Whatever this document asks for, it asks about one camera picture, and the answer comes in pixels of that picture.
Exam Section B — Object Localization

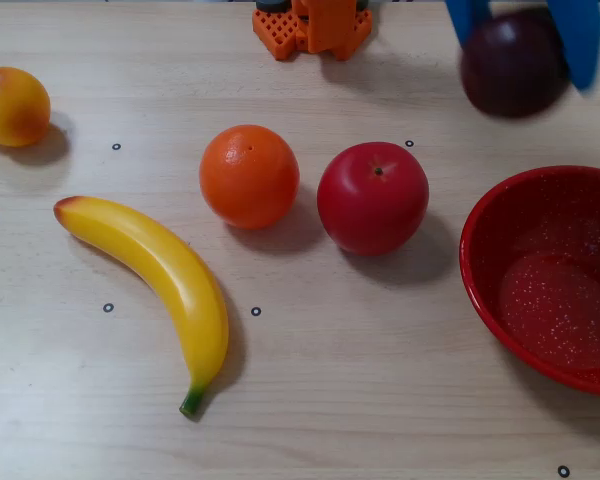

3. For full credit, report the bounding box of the orange fruit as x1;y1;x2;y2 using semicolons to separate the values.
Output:
198;124;301;231

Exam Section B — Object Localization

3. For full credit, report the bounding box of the yellow orange peach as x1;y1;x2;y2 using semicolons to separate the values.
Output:
0;66;52;148

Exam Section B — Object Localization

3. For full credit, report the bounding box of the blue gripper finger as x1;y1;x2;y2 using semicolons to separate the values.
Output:
444;0;488;49
546;0;600;94

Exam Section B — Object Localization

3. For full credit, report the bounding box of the yellow banana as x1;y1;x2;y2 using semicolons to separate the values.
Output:
53;195;230;420

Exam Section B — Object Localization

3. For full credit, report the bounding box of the red speckled bowl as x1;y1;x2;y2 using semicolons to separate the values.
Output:
458;165;600;400

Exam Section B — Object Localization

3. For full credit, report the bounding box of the dark purple plum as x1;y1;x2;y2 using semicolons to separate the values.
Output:
459;8;572;120

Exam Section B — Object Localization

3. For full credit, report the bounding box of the red apple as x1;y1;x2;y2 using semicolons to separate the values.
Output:
316;141;430;258

